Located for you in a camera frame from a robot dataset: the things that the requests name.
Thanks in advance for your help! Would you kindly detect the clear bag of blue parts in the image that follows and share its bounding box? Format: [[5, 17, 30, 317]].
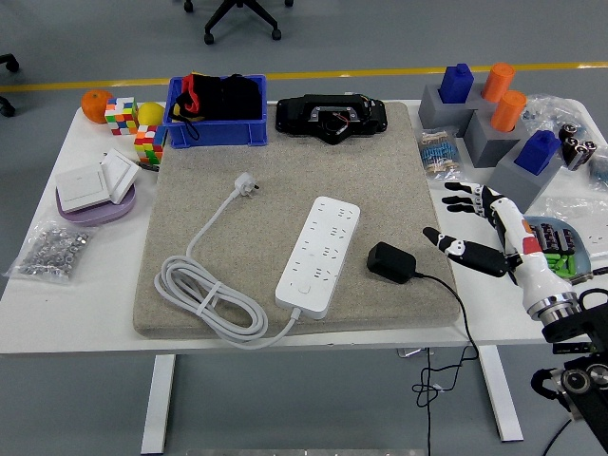
[[587, 144, 608, 191], [520, 93, 588, 137]]

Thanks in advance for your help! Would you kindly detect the thin black hanging cable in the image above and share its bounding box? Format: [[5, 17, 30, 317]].
[[424, 350, 432, 456]]

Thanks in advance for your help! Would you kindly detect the colourful puzzle cube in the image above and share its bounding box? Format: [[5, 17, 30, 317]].
[[133, 123, 167, 166], [104, 96, 140, 137]]

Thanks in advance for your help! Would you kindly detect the orange cylinder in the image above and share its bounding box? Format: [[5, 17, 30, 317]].
[[481, 62, 517, 104], [489, 89, 528, 133]]

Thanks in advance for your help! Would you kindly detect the clear bag of resistors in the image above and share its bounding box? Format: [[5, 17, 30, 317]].
[[416, 126, 469, 182]]

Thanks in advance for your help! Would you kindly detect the grey block with square hole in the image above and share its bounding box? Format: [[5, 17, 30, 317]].
[[487, 140, 564, 214], [417, 84, 476, 130]]

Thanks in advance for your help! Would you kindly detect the orange fruit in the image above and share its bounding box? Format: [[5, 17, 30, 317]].
[[80, 88, 115, 124]]

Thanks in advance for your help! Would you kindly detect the light blue plate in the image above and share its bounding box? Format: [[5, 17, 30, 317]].
[[522, 216, 594, 287]]

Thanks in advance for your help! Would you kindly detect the black red fabric bundle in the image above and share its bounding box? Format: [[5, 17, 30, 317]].
[[168, 71, 264, 142]]

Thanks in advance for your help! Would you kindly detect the purple round tray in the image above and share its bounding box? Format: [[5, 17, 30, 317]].
[[55, 182, 138, 227]]

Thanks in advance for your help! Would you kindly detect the clear bag of metal nuts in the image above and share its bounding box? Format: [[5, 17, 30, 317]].
[[3, 218, 99, 286]]

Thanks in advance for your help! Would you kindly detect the black plug with cord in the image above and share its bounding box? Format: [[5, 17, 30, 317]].
[[366, 241, 481, 409]]

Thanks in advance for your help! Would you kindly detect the white single rocker switch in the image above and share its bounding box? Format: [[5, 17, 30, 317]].
[[54, 164, 111, 214]]

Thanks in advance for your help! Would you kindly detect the grey block with round hole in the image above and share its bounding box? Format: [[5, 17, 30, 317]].
[[463, 107, 528, 169], [467, 83, 495, 110]]

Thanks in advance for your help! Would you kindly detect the clear plastic bag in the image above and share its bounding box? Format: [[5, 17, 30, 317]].
[[543, 195, 608, 260]]

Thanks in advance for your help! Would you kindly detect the black floor cable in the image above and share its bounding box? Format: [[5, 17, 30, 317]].
[[541, 417, 574, 456]]

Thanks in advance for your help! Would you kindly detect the white power cord with plug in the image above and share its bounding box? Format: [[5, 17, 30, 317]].
[[152, 171, 303, 352]]

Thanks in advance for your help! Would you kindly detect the yellow lemon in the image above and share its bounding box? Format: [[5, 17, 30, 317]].
[[137, 101, 166, 127]]

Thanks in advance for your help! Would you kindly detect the blue plastic bin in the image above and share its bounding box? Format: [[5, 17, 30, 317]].
[[162, 74, 269, 149]]

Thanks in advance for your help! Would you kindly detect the white table leg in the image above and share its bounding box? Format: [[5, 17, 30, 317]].
[[477, 345, 525, 443], [141, 353, 177, 455]]

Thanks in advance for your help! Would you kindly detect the blue square peg block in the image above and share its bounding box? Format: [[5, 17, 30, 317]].
[[438, 62, 475, 105], [514, 129, 562, 177]]

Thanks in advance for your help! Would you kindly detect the grey-brown mat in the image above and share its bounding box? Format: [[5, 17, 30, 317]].
[[132, 101, 462, 340]]

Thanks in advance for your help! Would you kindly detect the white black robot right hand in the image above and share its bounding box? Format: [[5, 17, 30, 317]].
[[422, 181, 576, 310]]

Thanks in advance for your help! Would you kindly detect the white power strip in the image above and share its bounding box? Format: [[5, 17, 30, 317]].
[[274, 195, 362, 321]]

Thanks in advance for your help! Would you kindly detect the black device housing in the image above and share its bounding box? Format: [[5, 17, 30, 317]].
[[275, 93, 389, 146]]

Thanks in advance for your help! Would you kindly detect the white double rocker switch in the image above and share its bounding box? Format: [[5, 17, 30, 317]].
[[99, 147, 142, 205]]

